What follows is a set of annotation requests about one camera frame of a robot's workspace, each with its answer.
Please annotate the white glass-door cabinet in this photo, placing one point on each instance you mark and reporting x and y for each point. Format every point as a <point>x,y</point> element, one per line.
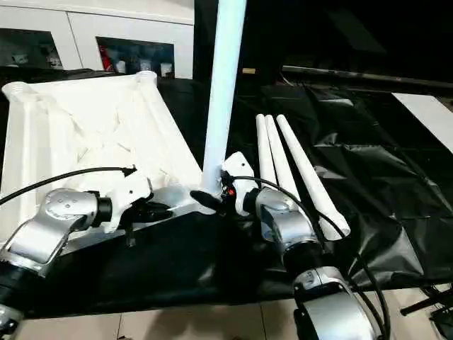
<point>88,21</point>

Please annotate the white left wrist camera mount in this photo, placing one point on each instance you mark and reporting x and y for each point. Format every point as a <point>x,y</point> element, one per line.
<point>134,191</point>

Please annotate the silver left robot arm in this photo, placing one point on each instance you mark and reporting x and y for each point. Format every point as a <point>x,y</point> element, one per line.
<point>42,233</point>

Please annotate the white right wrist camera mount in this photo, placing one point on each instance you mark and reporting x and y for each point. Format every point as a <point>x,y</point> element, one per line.
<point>240,170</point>

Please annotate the white plastic table leg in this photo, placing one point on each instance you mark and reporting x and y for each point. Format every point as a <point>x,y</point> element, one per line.
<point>264,152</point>
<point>281,159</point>
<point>224,88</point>
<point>308,170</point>

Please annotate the white plastic table top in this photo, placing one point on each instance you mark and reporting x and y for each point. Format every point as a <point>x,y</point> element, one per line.
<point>70,134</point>

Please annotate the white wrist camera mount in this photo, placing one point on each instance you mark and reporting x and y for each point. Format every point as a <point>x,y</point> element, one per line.
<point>240,170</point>
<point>134,191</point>

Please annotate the black metal stand leg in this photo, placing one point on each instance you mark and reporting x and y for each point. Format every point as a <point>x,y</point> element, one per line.
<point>424,304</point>

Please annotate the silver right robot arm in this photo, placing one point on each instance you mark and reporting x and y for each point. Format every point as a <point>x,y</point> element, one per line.
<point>283,226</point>

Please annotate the white paper sheet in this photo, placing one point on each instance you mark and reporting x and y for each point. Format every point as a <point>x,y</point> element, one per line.
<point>428,117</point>

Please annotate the long black rod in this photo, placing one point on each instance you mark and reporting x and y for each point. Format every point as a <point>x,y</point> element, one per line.
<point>371,79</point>

